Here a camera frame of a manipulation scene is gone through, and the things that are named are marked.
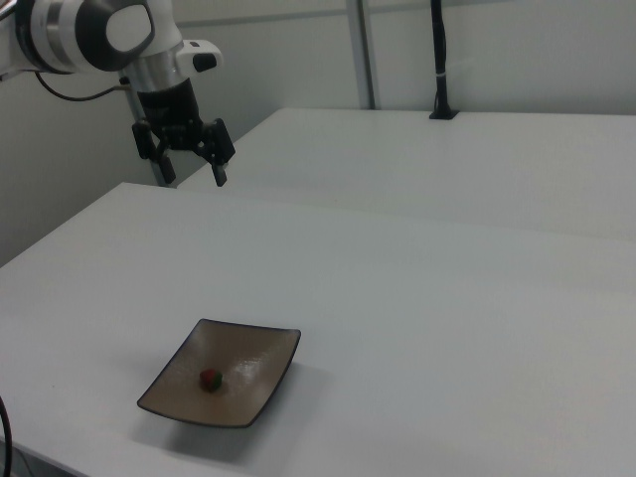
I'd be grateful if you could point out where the red strawberry with green top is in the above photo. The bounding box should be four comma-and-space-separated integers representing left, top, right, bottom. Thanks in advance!
199, 368, 224, 394

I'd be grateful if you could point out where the square brown ceramic plate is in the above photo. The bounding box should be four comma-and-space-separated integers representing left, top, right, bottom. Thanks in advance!
136, 317, 302, 429

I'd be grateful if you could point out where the upright grey metal partition post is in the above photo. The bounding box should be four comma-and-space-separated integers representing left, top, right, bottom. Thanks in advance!
346, 0, 377, 110

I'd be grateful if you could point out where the black pole on square base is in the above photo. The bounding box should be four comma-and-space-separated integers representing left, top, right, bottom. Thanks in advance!
428, 0, 459, 121

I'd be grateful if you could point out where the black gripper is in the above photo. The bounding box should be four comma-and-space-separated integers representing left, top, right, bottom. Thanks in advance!
131, 78, 236, 188

